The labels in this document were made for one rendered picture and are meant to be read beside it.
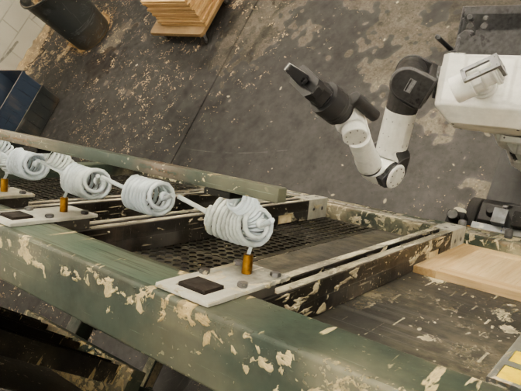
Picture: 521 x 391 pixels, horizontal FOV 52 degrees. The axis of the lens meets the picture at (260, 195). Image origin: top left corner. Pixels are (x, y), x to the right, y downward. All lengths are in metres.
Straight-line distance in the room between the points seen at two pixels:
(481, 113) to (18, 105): 4.21
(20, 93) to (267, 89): 2.30
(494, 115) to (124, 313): 1.03
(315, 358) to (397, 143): 1.08
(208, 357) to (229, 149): 2.97
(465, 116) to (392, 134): 0.22
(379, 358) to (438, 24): 3.05
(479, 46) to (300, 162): 1.93
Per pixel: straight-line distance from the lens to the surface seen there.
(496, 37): 1.52
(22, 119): 5.11
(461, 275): 1.38
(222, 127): 3.77
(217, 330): 0.69
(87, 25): 5.35
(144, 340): 0.80
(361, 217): 1.90
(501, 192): 2.65
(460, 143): 3.01
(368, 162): 1.56
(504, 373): 0.84
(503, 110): 1.47
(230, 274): 0.83
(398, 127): 1.60
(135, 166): 0.89
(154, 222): 1.31
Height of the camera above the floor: 2.52
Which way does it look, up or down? 50 degrees down
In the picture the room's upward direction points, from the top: 46 degrees counter-clockwise
